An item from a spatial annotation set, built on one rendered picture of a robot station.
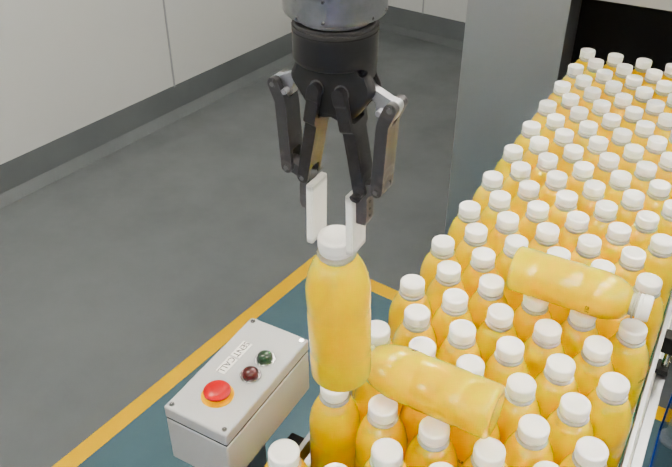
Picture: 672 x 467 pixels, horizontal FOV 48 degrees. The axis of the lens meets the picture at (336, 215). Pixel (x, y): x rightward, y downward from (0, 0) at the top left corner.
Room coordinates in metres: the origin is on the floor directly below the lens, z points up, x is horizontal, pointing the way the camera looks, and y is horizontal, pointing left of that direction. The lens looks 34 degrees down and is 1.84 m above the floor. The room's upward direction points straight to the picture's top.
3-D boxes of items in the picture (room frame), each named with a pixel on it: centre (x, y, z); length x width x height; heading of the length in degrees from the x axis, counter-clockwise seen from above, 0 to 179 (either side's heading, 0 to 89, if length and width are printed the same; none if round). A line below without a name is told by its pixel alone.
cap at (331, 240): (0.62, 0.00, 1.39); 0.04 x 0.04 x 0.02
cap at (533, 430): (0.63, -0.25, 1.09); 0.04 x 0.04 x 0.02
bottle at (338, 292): (0.63, 0.00, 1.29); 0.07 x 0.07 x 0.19
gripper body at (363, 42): (0.62, 0.00, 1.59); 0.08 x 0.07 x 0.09; 61
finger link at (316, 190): (0.63, 0.02, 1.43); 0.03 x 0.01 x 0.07; 151
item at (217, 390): (0.69, 0.16, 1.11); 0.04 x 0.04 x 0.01
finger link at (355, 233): (0.61, -0.02, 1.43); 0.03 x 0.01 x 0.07; 151
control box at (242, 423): (0.73, 0.13, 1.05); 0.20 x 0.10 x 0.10; 151
